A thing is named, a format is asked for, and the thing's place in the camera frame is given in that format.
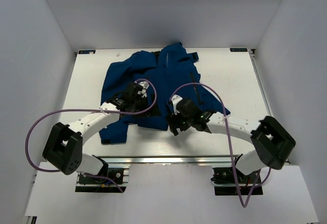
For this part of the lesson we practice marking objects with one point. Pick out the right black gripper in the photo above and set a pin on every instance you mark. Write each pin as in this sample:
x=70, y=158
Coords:
x=172, y=120

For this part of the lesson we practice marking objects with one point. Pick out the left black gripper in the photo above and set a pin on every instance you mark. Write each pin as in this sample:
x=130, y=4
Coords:
x=147, y=114

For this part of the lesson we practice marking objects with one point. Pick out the blue and black jacket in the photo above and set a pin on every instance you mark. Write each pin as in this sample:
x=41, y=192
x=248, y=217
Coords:
x=170, y=69

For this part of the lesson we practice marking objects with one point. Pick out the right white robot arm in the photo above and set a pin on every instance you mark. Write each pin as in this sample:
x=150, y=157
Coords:
x=272, y=143

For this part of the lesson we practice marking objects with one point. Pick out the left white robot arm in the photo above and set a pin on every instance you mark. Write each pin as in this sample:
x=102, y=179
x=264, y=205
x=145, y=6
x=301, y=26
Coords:
x=64, y=147

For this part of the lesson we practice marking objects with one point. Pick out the left blue corner label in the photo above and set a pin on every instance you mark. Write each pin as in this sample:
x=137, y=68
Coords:
x=86, y=52

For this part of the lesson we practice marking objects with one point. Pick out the blue corner label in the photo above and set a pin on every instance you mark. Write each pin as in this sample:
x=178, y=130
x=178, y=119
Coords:
x=238, y=49
x=86, y=52

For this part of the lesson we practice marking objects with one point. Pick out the white front panel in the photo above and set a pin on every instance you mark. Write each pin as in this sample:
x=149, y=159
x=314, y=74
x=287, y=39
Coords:
x=171, y=194

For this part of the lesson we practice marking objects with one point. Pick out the right blue corner label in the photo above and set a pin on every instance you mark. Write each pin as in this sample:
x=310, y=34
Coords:
x=238, y=49

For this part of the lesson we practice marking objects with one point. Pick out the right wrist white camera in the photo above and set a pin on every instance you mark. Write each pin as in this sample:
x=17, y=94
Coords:
x=174, y=101

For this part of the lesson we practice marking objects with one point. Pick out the wrist white camera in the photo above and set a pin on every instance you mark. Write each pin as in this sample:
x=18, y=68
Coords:
x=174, y=101
x=143, y=85

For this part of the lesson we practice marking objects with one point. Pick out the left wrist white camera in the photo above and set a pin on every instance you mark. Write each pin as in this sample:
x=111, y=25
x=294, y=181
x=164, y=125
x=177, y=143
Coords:
x=143, y=85

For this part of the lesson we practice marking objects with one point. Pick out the aluminium front rail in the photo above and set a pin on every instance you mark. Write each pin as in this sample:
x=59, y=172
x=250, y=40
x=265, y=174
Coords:
x=168, y=160

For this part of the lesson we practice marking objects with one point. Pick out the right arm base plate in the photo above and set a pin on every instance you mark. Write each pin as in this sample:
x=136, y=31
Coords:
x=224, y=183

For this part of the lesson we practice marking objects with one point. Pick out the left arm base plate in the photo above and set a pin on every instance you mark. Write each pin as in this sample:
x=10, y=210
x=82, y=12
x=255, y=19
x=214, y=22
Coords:
x=117, y=171

